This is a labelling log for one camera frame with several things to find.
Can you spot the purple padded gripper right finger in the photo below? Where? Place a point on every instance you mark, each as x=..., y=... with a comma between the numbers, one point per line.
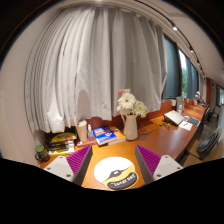
x=154, y=167

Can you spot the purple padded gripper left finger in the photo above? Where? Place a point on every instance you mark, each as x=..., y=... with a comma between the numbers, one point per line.
x=72, y=167

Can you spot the round white yellow mouse pad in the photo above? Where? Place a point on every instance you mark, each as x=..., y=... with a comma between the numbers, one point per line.
x=116, y=173

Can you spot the dark green jar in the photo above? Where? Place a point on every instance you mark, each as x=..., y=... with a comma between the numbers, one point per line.
x=42, y=154

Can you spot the small clear spray bottle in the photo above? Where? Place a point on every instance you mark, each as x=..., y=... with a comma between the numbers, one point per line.
x=90, y=133

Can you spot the white cylindrical container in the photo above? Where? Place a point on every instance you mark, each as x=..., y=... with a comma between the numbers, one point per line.
x=82, y=130

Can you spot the white ceramic flower vase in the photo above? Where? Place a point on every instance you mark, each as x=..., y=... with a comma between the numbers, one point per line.
x=130, y=127

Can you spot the orange book under blue book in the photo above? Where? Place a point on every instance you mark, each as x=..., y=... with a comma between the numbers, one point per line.
x=120, y=136

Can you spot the white paper sheet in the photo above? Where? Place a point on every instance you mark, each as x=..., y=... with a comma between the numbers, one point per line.
x=185, y=125

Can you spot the silver laptop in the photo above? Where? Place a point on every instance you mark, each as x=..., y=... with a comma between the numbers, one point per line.
x=174, y=116

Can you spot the black office chair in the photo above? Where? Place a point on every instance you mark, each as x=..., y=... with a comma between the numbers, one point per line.
x=209, y=142

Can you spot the dark tablet device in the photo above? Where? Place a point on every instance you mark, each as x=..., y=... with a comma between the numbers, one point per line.
x=194, y=121

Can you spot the white and pink flowers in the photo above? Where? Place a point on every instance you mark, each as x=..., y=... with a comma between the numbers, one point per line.
x=129, y=105

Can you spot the white curtain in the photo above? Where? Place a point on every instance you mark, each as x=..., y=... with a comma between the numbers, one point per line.
x=84, y=56

